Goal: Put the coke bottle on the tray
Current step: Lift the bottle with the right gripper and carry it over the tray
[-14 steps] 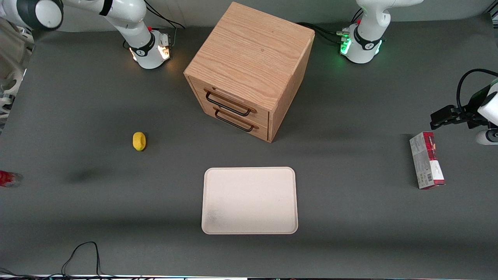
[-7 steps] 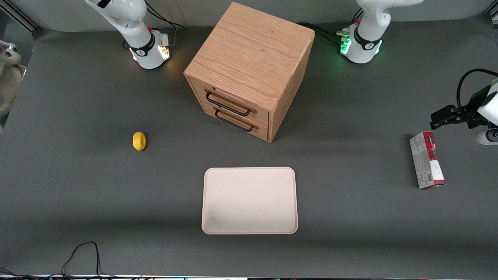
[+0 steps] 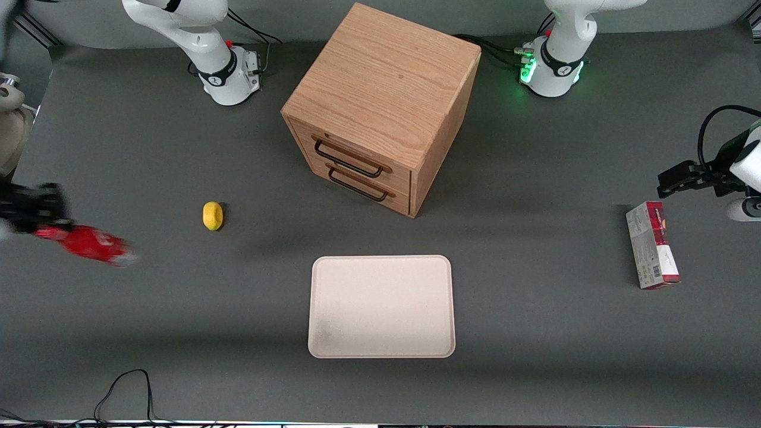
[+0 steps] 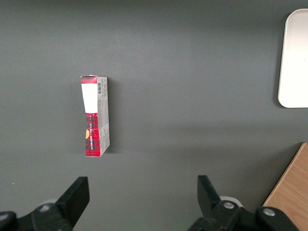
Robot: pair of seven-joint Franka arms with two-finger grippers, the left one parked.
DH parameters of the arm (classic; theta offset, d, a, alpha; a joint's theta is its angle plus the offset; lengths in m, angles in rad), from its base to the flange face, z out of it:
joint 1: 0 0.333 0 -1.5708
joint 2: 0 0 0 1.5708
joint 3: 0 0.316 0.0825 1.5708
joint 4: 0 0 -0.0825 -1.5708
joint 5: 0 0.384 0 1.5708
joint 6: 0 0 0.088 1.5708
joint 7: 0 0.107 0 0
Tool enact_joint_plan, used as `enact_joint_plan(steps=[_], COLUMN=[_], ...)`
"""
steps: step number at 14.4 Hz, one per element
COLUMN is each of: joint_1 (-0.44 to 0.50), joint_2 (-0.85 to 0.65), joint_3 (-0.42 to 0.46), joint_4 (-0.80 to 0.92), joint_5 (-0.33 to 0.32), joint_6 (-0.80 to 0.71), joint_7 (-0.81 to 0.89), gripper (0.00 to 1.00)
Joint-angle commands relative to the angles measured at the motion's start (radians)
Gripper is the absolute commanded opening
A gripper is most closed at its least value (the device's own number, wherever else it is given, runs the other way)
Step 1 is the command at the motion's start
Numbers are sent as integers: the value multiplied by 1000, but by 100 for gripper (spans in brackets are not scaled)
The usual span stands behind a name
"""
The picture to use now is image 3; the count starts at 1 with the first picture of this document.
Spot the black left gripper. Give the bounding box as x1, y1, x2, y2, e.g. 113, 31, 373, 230
657, 131, 749, 199

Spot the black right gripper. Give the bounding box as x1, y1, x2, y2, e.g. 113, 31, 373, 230
0, 182, 76, 235

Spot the red coke bottle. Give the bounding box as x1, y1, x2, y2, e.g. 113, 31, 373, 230
33, 224, 139, 269

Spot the cream rectangular tray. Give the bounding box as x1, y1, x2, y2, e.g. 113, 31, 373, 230
307, 255, 457, 359

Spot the grey and red carton box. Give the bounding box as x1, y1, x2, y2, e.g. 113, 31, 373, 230
625, 201, 682, 290

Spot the yellow lemon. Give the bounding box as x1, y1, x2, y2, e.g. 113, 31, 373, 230
202, 201, 225, 231

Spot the wooden two-drawer cabinet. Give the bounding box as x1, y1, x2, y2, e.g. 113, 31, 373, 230
281, 2, 482, 219

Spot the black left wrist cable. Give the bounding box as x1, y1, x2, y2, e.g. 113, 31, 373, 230
697, 105, 761, 174

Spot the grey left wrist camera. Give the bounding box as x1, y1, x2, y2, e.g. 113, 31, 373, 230
725, 197, 761, 223

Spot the thin black looped cable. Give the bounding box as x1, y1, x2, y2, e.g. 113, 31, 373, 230
0, 369, 238, 428

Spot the black left arm base cable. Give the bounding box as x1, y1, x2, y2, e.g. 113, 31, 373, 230
454, 12, 555, 70

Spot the black arm base cable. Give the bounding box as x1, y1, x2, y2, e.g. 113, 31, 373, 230
225, 8, 284, 75
454, 12, 555, 70

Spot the black right arm base cable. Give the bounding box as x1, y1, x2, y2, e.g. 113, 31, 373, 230
225, 8, 284, 75

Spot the black metal drawer handle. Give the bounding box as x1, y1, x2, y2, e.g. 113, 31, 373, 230
325, 166, 397, 203
311, 134, 394, 179

